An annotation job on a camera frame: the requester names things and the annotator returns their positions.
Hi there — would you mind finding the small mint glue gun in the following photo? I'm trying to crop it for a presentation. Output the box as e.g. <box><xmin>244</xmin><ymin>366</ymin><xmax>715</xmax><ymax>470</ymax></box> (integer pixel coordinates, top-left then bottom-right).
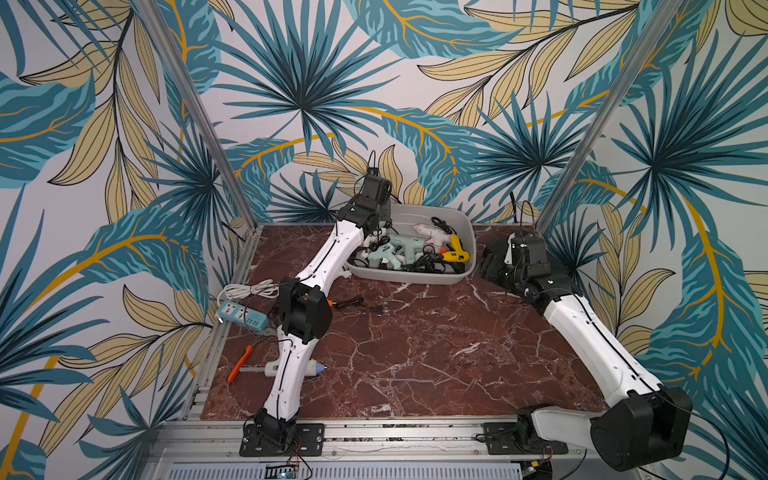
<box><xmin>367</xmin><ymin>243</ymin><xmax>403</xmax><ymax>270</ymax></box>

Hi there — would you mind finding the large mint glue gun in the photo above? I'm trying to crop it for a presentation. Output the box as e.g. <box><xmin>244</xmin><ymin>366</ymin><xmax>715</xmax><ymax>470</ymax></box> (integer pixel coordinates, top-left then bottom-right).
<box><xmin>380</xmin><ymin>235</ymin><xmax>426</xmax><ymax>270</ymax></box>

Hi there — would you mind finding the yellow black glue gun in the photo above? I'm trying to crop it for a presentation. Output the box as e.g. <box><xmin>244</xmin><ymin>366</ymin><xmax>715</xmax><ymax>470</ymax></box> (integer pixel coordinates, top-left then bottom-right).
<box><xmin>441</xmin><ymin>234</ymin><xmax>471</xmax><ymax>263</ymax></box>

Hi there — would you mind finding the white pink glue gun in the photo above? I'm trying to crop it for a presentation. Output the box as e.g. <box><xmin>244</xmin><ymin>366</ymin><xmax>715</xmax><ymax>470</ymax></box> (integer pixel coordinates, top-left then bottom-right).
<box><xmin>412</xmin><ymin>223</ymin><xmax>451</xmax><ymax>246</ymax></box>

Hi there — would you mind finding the large white blue glue gun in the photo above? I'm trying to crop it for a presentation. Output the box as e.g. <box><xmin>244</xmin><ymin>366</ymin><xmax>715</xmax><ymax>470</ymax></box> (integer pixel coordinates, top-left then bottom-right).
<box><xmin>240</xmin><ymin>359</ymin><xmax>326</xmax><ymax>377</ymax></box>

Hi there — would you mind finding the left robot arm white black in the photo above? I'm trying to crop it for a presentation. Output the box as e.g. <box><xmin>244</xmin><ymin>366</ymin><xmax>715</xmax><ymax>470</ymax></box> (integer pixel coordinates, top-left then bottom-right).
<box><xmin>241</xmin><ymin>200</ymin><xmax>389</xmax><ymax>456</ymax></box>

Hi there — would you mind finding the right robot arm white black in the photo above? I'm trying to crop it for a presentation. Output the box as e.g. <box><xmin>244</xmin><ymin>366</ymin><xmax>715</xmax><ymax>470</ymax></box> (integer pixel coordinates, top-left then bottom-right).
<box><xmin>479</xmin><ymin>234</ymin><xmax>692</xmax><ymax>471</ymax></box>

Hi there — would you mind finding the grey plastic storage box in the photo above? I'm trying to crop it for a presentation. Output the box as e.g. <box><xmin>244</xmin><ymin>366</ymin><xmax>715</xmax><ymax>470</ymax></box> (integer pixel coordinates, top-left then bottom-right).
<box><xmin>346</xmin><ymin>204</ymin><xmax>477</xmax><ymax>285</ymax></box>

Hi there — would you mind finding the teal power strip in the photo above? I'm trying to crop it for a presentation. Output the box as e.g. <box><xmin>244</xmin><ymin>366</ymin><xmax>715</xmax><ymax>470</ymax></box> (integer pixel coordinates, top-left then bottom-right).
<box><xmin>217</xmin><ymin>301</ymin><xmax>269</xmax><ymax>332</ymax></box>

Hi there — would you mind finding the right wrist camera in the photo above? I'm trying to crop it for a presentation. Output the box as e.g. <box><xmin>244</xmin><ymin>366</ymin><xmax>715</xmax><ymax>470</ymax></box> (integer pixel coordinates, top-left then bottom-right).
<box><xmin>508</xmin><ymin>234</ymin><xmax>551</xmax><ymax>277</ymax></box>

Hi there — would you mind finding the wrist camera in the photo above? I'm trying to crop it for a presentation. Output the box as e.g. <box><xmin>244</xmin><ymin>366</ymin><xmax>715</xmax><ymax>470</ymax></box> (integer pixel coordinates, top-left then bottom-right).
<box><xmin>359</xmin><ymin>174</ymin><xmax>392</xmax><ymax>207</ymax></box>
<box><xmin>508</xmin><ymin>234</ymin><xmax>551</xmax><ymax>277</ymax></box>

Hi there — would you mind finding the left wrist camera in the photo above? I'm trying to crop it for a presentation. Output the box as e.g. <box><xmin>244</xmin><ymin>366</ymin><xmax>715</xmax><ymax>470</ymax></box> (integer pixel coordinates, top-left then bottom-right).
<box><xmin>359</xmin><ymin>174</ymin><xmax>392</xmax><ymax>207</ymax></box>

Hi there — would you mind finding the white coiled power cable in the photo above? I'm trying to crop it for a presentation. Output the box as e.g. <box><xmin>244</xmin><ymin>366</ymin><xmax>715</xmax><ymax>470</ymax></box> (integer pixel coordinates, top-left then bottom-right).
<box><xmin>215</xmin><ymin>278</ymin><xmax>283</xmax><ymax>304</ymax></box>

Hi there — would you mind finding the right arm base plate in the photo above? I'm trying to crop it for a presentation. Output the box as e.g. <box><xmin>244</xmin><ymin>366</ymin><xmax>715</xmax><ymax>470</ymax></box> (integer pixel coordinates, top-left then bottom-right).
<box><xmin>474</xmin><ymin>418</ymin><xmax>569</xmax><ymax>458</ymax></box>

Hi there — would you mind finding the orange handled tool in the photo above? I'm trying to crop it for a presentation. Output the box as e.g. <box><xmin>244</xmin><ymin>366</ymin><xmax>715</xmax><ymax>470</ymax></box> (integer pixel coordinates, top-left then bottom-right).
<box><xmin>227</xmin><ymin>345</ymin><xmax>253</xmax><ymax>384</ymax></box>

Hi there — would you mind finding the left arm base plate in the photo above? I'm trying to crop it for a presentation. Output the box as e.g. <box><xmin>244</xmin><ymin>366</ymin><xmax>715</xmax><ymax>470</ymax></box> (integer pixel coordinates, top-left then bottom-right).
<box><xmin>239</xmin><ymin>423</ymin><xmax>325</xmax><ymax>458</ymax></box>

